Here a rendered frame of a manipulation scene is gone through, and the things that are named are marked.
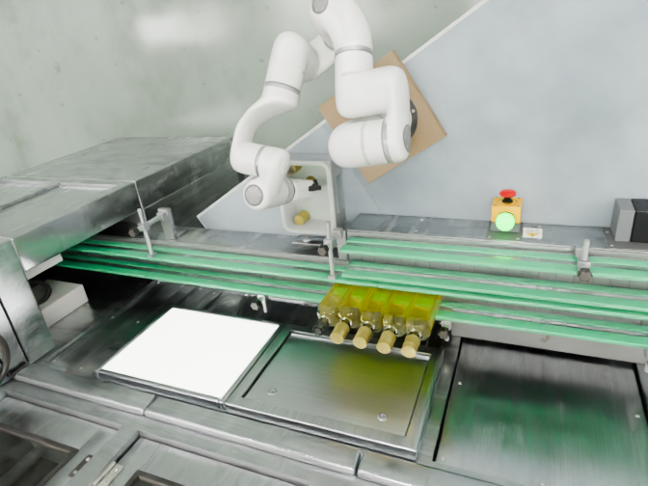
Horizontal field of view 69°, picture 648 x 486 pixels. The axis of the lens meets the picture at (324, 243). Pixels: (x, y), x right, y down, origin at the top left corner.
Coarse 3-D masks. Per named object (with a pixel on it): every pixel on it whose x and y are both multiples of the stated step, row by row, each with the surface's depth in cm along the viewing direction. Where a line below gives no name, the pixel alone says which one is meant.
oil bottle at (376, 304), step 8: (376, 288) 126; (384, 288) 126; (376, 296) 123; (384, 296) 123; (368, 304) 120; (376, 304) 120; (384, 304) 120; (368, 312) 117; (376, 312) 116; (360, 320) 118; (368, 320) 116; (376, 320) 116; (376, 328) 116
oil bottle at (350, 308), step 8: (352, 288) 127; (360, 288) 127; (368, 288) 127; (352, 296) 124; (360, 296) 123; (368, 296) 125; (344, 304) 121; (352, 304) 121; (360, 304) 120; (344, 312) 118; (352, 312) 118; (360, 312) 119; (352, 320) 118; (352, 328) 119
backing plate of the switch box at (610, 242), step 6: (606, 228) 117; (606, 234) 114; (606, 240) 112; (612, 240) 111; (612, 246) 108; (618, 246) 108; (624, 246) 108; (630, 246) 108; (636, 246) 108; (642, 246) 107
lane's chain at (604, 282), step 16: (400, 240) 127; (352, 256) 135; (368, 256) 133; (384, 256) 131; (608, 256) 108; (480, 272) 122; (496, 272) 121; (512, 272) 119; (528, 272) 117; (544, 272) 116; (640, 288) 109
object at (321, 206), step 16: (288, 176) 142; (304, 176) 143; (320, 176) 140; (320, 192) 143; (288, 208) 144; (304, 208) 147; (320, 208) 145; (288, 224) 145; (304, 224) 146; (320, 224) 144; (336, 224) 138
